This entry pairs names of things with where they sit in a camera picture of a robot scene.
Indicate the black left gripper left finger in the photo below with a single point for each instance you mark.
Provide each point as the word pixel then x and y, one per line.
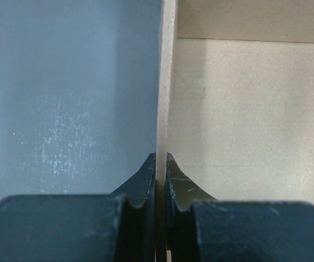
pixel 119 226

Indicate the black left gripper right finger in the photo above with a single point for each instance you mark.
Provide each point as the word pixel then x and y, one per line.
pixel 202 228

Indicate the brown cardboard box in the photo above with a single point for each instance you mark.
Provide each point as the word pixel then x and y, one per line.
pixel 236 99

